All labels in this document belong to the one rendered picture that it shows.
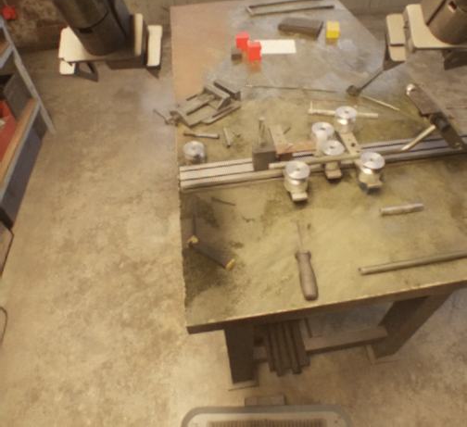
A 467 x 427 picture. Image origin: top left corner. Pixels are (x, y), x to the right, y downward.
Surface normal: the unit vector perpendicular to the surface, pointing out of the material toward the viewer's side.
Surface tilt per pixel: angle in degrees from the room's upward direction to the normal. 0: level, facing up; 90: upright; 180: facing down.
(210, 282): 0
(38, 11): 90
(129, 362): 0
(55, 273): 0
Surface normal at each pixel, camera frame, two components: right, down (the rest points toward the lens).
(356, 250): -0.04, -0.67
